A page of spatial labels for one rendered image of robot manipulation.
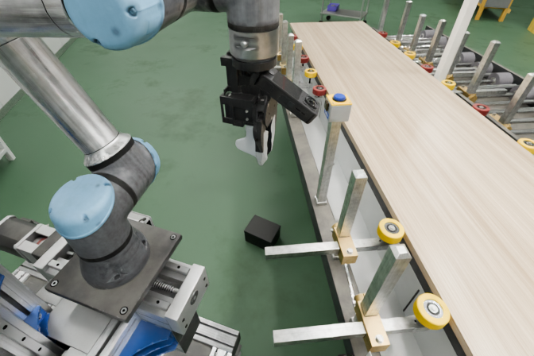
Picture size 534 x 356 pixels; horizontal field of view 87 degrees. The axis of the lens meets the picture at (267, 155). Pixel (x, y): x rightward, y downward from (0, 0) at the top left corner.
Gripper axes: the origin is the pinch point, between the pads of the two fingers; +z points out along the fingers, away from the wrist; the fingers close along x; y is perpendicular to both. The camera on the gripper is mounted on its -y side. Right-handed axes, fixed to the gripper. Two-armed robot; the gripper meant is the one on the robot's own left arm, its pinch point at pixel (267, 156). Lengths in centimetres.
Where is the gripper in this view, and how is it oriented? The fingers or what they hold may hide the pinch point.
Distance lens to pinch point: 56.5
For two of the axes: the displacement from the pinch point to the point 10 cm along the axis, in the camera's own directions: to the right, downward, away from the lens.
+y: -9.5, -2.0, 2.4
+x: -3.1, 6.1, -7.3
